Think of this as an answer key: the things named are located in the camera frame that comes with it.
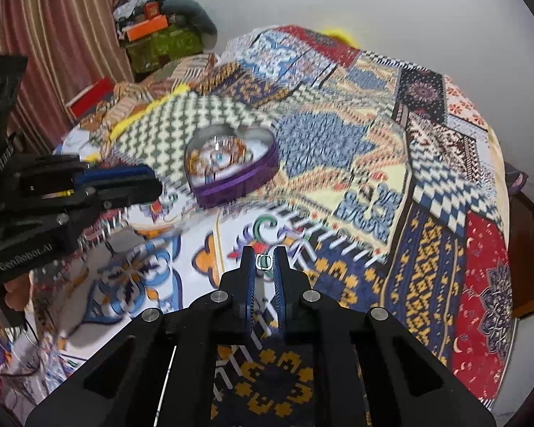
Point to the purple heart-shaped tin box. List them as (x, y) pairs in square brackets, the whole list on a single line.
[(240, 182)]

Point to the person's left hand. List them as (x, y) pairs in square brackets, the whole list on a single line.
[(18, 289)]

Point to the yellow round object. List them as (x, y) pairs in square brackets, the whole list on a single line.
[(338, 33)]

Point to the orange box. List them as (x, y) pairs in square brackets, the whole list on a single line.
[(147, 30)]

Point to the colourful patchwork blanket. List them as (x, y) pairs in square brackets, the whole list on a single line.
[(360, 187)]

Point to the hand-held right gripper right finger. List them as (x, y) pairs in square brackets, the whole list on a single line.
[(279, 293)]

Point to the dark plastic bag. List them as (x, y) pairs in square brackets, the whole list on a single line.
[(516, 178)]

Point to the striped red curtain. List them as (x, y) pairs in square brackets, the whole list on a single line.
[(58, 31)]

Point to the grey cushion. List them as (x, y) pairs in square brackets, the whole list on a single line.
[(196, 13)]

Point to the red flat box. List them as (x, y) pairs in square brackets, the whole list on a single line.
[(91, 98)]

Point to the pile of household clutter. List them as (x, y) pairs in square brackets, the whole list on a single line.
[(138, 4)]

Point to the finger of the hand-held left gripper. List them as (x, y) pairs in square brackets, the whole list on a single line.
[(129, 193), (115, 174)]

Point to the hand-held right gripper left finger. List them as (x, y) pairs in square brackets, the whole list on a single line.
[(249, 293)]

